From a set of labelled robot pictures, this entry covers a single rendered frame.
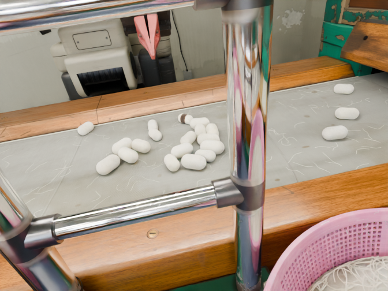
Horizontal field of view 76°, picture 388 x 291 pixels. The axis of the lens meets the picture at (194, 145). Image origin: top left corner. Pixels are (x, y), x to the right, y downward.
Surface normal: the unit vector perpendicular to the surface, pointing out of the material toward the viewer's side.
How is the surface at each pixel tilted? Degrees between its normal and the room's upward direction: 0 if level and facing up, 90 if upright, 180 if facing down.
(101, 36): 98
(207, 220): 0
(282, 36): 90
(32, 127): 45
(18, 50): 90
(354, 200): 0
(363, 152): 0
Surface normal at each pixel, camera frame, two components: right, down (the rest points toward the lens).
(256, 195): 0.33, 0.48
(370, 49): -0.95, -0.15
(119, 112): 0.04, -0.22
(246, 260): -0.29, 0.54
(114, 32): 0.14, 0.64
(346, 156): -0.12, -0.83
